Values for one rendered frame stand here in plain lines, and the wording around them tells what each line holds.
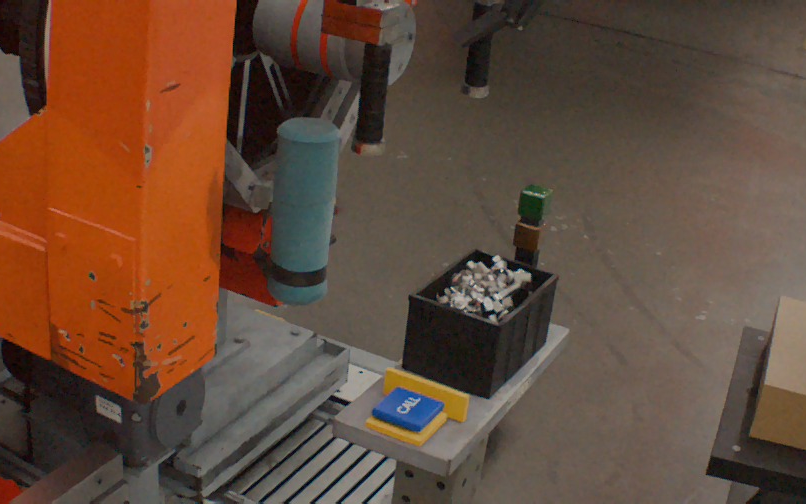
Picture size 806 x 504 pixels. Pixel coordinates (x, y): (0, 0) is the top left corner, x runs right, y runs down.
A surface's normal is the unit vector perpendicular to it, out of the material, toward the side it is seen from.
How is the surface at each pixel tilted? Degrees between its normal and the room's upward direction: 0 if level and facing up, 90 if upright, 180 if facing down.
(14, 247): 90
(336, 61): 109
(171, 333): 90
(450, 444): 0
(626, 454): 0
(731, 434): 0
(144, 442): 90
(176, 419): 90
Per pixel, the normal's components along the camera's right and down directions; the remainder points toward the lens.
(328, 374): 0.88, 0.28
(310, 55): -0.47, 0.61
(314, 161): 0.30, 0.39
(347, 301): 0.11, -0.90
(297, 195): -0.14, 0.40
